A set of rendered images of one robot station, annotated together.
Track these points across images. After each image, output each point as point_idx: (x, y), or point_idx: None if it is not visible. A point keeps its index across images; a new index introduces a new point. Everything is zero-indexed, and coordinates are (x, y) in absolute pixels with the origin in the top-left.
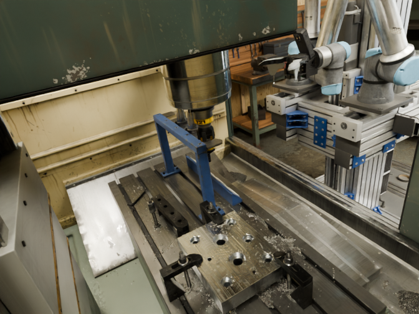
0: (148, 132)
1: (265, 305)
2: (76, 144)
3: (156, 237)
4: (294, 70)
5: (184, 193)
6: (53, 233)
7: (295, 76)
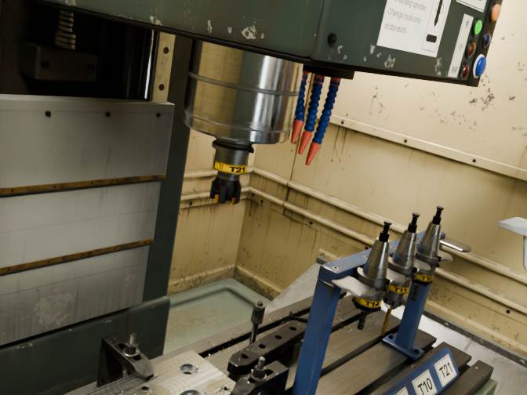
0: (470, 280)
1: None
2: (360, 214)
3: (224, 354)
4: (524, 238)
5: (348, 372)
6: (85, 184)
7: (524, 257)
